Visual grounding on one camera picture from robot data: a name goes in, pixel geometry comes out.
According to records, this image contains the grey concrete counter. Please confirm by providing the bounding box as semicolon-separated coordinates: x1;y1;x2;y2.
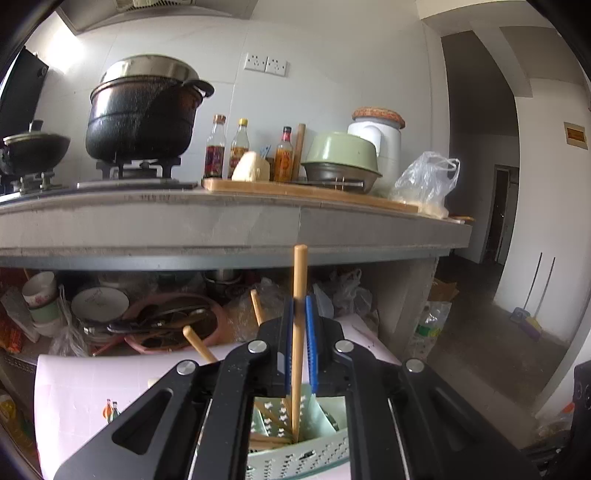
0;182;474;271

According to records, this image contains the sauce bottle yellow cap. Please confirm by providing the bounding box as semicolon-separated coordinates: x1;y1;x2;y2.
228;119;250;180

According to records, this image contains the dark door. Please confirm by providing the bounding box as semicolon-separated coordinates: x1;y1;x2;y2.
480;164;513;266

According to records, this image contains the mint green utensil caddy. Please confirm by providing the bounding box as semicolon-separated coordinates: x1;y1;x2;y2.
245;394;352;480

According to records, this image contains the orange wall sign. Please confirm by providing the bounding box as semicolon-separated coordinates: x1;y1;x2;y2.
564;121;589;151

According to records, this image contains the dark sauce bottle cork cap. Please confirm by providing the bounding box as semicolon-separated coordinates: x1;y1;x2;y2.
203;114;227;179

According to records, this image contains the white plate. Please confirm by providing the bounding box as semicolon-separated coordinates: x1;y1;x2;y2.
71;287;131;324

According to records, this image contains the broom with metal handle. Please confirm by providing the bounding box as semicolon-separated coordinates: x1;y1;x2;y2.
522;257;557;340

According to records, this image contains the large black pot steel lid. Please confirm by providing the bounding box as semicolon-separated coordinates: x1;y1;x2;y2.
85;54;215;163

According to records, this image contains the yellowish plastic bag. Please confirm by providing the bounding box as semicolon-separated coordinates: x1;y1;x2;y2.
226;277;287;342

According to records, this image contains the white bowl red pattern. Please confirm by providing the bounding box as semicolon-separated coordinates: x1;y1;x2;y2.
22;271;58;309

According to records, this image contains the crumpled plastic bag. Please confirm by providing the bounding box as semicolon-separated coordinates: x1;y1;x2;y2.
48;323;88;358

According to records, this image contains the wooden cutting board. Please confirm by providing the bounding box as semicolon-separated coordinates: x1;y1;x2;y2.
202;178;420;214

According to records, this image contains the clear plastic bag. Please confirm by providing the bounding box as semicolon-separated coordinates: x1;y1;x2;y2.
389;151;461;217

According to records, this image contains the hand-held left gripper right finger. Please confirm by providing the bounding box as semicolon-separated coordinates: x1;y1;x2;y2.
305;294;541;480

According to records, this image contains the gas stove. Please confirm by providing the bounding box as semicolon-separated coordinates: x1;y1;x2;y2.
0;157;199;197

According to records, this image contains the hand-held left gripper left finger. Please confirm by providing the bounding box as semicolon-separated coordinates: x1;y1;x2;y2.
53;295;296;480

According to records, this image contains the dustpan with metal handle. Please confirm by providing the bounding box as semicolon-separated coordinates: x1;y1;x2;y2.
510;253;543;324

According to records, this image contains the dark metal bowl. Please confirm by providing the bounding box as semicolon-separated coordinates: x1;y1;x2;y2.
302;161;383;195

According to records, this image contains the small green bowl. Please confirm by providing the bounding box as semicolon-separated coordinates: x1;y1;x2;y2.
28;300;63;324

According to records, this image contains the kitchen knife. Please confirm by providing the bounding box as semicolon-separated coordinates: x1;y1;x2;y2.
295;176;365;191

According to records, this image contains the range hood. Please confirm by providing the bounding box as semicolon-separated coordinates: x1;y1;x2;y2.
58;0;259;33

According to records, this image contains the wooden rolling pin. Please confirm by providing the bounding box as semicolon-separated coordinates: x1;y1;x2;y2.
291;123;307;178

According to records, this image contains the white paper packet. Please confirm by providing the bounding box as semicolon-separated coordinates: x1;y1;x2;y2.
0;286;40;342

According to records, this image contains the cardboard box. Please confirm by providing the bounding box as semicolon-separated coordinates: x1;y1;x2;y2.
429;277;460;303

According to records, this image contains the large pale green bowl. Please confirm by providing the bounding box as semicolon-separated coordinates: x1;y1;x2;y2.
301;132;380;174

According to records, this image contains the pale yellow food block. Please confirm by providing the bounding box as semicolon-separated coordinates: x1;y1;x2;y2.
232;151;271;182

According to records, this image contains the orange sauce bottle red cap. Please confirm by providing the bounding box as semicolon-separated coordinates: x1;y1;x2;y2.
274;126;295;182

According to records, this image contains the pink printed tablecloth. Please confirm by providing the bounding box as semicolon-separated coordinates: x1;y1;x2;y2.
34;314;402;480

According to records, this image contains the plain white bowl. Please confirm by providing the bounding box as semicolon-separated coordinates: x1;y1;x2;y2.
32;318;63;337

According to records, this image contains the pink basin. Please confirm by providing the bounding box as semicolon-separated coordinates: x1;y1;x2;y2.
124;293;228;354

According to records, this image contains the black wok with lid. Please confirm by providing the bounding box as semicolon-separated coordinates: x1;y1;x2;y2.
0;120;71;176

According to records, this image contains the black-handled kitchen utensil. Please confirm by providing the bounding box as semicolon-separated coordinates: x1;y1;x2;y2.
107;309;206;334

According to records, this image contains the green printed plastic bag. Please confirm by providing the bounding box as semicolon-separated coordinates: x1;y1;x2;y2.
413;300;453;361

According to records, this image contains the orange packet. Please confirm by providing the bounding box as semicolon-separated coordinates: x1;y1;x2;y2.
0;305;28;354

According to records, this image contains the white jug with woven lid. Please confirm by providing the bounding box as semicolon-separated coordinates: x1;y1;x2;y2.
347;107;406;185

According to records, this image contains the single wooden chopstick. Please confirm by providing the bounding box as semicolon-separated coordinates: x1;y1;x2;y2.
249;433;291;452
291;244;309;439
182;326;296;441
250;290;293;416

